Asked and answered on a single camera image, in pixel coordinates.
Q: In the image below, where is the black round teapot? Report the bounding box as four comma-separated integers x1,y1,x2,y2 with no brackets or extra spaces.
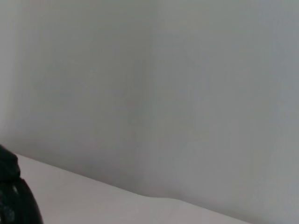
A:
0,144,45,224

